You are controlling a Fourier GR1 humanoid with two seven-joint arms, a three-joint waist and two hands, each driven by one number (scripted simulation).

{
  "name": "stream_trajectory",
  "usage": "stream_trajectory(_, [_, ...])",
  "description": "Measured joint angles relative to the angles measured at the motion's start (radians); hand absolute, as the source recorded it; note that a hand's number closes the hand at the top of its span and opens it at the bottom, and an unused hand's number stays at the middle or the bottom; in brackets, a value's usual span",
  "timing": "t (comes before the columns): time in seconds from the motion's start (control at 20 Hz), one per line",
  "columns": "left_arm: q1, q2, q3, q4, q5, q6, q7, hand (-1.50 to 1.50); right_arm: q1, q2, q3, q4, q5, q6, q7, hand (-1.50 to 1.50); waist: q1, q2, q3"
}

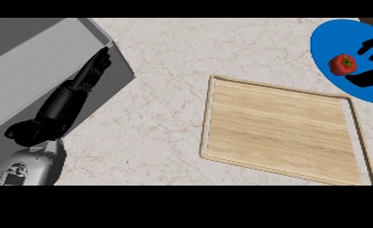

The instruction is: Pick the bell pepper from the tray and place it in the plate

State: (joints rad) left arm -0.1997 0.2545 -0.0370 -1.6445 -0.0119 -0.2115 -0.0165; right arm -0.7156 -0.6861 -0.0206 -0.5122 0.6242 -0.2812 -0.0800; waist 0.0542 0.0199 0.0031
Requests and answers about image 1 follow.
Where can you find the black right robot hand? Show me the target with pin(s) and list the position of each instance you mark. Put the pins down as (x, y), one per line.
(362, 81)

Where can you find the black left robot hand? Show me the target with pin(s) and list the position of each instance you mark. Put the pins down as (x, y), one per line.
(68, 102)

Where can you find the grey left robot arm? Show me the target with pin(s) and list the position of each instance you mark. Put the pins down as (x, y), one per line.
(34, 166)

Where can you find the red bell pepper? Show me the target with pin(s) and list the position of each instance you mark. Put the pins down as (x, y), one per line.
(340, 65)

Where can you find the blue plate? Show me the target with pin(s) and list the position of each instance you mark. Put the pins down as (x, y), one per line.
(334, 38)

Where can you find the pale wooden tray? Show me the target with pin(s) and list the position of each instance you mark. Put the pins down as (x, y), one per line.
(275, 130)

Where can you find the grey flat appliance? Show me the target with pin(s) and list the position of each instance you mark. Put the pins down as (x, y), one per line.
(42, 57)

